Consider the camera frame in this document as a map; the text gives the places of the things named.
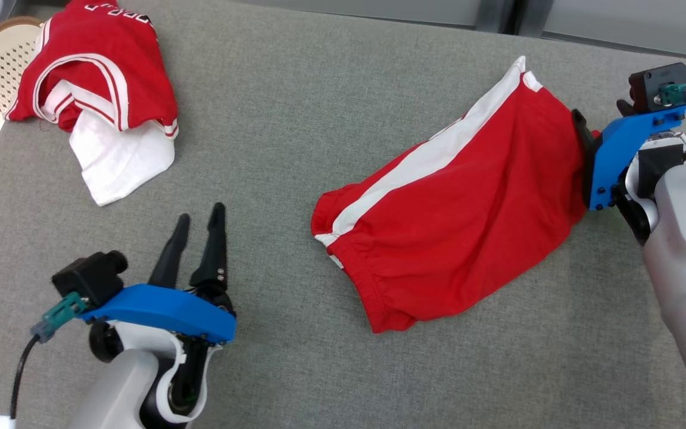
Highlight teal left camera connector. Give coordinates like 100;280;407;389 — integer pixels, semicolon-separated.
30;292;89;344

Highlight teal camera connector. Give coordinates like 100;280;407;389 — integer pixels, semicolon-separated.
30;292;89;344
659;82;686;106

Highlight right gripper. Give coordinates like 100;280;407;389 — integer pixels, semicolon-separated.
571;109;686;245

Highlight red and white basketball jersey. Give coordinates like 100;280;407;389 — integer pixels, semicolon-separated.
5;0;180;207

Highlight black left camera cable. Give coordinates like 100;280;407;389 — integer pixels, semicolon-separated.
10;335;40;421

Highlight red shorts with white stripe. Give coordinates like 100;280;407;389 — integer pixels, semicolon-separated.
311;55;603;334

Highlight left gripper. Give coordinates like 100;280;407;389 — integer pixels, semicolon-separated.
89;203;234;424

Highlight teal right camera connector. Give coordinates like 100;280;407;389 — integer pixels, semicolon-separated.
659;82;686;106

